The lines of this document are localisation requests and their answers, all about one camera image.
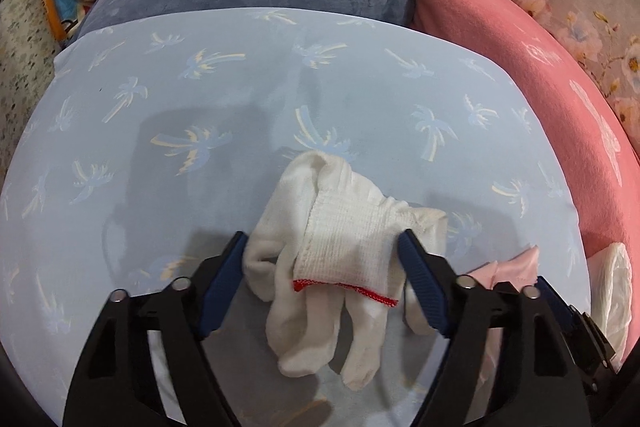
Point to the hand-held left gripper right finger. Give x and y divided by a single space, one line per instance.
422 287

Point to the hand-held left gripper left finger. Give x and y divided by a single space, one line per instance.
225 282

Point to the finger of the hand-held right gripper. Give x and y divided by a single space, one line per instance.
557 304

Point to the pink cloth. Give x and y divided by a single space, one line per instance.
510 267

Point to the white plastic bag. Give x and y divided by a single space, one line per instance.
615 277

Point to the white knit glove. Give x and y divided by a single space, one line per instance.
280 217

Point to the white glove with red trim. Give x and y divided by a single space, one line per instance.
345 247

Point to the light blue palm print cloth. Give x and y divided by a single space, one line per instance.
150 207

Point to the pink blanket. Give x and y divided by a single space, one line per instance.
500 32

